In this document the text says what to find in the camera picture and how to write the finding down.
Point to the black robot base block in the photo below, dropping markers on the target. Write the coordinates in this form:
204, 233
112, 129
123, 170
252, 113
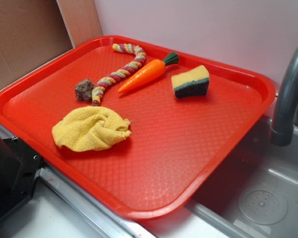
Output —
19, 169

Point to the yellow and green sponge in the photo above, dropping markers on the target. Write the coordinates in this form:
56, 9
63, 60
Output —
194, 82

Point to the red plastic tray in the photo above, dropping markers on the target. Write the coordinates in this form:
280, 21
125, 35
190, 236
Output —
175, 144

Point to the orange toy carrot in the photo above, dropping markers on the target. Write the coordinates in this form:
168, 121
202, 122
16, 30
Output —
150, 72

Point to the yellow crumpled cloth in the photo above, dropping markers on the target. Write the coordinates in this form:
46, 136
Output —
91, 128

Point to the small brown rock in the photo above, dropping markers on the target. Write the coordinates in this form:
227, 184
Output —
83, 90

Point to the grey sink faucet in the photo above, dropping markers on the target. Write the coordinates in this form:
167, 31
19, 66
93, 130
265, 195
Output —
285, 116

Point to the grey plastic sink basin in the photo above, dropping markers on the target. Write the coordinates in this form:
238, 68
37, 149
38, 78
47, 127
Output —
254, 192

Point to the brown cardboard panel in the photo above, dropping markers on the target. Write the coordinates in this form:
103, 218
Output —
33, 32

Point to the multicolour twisted rope toy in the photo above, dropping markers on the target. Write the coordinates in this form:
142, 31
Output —
129, 69

